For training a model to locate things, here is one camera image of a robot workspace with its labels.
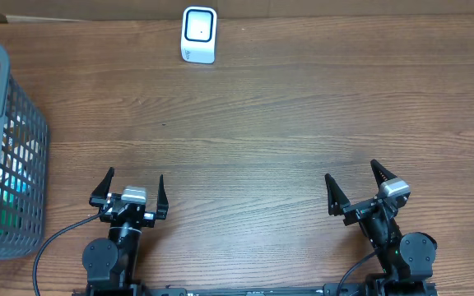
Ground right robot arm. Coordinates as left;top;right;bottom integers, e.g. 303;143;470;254
323;160;438;296

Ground snack packets in basket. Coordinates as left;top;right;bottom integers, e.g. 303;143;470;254
0;123;44;228

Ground grey plastic mesh basket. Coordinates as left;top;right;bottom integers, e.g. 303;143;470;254
0;45;50;260

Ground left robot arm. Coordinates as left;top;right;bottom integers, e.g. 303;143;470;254
82;168;169;295

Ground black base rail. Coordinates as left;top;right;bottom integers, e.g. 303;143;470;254
72;281;439;296

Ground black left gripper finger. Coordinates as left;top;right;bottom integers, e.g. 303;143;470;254
157;175;169;210
91;167;114;199

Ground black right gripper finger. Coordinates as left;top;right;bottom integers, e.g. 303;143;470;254
370;159;397;190
324;173;351;216

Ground white barcode scanner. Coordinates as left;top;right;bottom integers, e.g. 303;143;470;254
180;6;218;64

